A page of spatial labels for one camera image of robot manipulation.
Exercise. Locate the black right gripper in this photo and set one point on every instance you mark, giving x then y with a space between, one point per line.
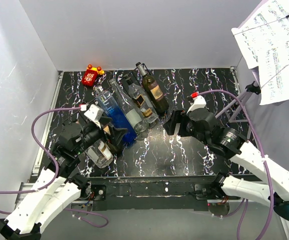
177 116

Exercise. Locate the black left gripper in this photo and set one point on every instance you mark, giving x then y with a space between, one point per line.
116 133

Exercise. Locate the blue square glass bottle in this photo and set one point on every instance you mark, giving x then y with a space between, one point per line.
107 102

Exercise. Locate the round clear liquor bottle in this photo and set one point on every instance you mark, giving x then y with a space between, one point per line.
100 154

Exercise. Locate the clear tall glass bottle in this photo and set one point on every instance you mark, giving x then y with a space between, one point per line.
129 109

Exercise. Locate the dark green wine bottle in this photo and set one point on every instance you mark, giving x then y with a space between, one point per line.
153 90

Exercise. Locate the dark wine bottle silver cap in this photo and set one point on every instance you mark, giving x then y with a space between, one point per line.
113 138

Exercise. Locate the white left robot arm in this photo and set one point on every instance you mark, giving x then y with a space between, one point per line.
55 188

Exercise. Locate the clear bottle black gold label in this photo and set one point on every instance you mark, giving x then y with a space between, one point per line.
142 101

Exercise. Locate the red toy block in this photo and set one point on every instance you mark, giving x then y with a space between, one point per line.
91 74

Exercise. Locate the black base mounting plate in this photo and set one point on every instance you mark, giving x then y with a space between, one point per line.
154 193

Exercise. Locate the white sheet music pages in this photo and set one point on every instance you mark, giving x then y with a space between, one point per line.
263 40

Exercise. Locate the black wire wine rack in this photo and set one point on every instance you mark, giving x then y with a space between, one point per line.
127 112

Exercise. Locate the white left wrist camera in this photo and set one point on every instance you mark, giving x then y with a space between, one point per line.
92 112

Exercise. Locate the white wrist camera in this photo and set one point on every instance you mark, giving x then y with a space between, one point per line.
92 112
196 101

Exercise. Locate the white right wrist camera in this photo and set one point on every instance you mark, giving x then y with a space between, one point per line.
196 101

